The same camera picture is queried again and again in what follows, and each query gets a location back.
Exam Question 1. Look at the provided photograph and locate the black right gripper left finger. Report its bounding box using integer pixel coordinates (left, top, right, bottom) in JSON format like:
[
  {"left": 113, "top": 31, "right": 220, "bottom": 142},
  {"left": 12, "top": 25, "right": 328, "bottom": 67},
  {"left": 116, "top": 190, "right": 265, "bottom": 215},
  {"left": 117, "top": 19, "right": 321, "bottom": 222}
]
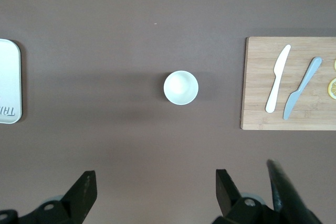
[{"left": 0, "top": 170, "right": 98, "bottom": 224}]

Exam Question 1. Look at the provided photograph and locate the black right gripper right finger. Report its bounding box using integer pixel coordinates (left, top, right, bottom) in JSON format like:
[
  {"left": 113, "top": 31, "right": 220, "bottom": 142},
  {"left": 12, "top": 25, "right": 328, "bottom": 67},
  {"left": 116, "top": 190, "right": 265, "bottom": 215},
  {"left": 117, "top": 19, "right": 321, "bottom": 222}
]
[{"left": 212, "top": 168, "right": 276, "bottom": 224}]

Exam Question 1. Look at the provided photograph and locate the white plastic cup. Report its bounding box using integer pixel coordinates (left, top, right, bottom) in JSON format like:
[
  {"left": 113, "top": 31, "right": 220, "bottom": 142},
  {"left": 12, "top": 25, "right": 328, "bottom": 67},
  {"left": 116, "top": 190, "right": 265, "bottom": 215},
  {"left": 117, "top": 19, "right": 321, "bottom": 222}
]
[{"left": 163, "top": 70, "right": 200, "bottom": 105}]

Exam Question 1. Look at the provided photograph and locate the brown table cover sheet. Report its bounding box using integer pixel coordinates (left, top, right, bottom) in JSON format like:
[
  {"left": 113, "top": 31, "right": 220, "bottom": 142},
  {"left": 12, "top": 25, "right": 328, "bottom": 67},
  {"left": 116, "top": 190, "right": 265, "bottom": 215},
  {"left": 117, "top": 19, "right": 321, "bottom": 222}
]
[{"left": 0, "top": 0, "right": 336, "bottom": 224}]

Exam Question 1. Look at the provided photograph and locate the bamboo cutting board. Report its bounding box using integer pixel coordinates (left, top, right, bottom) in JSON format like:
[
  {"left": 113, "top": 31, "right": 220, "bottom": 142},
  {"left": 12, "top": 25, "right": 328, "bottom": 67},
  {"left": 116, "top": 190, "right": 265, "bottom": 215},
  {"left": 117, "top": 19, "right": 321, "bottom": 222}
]
[{"left": 240, "top": 36, "right": 336, "bottom": 131}]

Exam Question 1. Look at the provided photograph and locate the white plastic knife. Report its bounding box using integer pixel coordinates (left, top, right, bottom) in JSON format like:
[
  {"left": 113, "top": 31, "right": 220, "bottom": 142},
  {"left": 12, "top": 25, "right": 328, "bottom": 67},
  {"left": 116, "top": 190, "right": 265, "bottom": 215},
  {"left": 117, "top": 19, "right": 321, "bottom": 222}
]
[{"left": 265, "top": 44, "right": 292, "bottom": 114}]

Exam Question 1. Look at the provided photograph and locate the cream bear print tray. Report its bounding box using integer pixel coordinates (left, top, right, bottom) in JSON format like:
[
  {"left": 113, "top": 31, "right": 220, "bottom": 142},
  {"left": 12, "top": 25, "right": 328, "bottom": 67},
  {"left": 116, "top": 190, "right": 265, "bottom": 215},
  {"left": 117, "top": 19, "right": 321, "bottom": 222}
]
[{"left": 0, "top": 38, "right": 23, "bottom": 125}]

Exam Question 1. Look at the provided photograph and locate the grey plastic knife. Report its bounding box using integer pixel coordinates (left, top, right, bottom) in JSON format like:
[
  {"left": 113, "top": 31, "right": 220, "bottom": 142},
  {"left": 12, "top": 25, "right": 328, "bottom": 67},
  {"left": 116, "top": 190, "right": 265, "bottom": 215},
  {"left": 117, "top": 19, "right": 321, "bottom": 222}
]
[{"left": 282, "top": 56, "right": 323, "bottom": 121}]

